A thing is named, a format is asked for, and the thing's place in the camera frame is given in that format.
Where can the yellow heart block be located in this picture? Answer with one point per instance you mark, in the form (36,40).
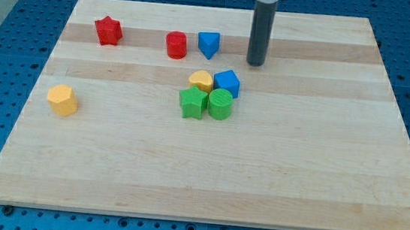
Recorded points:
(203,80)

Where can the blue triangle block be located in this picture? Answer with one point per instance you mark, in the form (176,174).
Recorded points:
(208,43)

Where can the green star block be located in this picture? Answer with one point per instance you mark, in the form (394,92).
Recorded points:
(193,102)

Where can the green cylinder block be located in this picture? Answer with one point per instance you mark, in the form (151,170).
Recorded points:
(220,104)

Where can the blue cube block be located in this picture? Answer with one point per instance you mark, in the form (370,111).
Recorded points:
(227,80)

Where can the wooden board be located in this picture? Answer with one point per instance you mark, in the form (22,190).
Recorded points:
(315,140)

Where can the red cylinder block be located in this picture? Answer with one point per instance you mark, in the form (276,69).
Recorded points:
(176,44)

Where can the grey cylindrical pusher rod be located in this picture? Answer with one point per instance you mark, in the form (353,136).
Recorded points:
(259,38)

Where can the red star block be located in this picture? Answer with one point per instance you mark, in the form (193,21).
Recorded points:
(109,31)

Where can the yellow hexagon block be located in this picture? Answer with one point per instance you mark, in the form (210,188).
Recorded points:
(62,100)

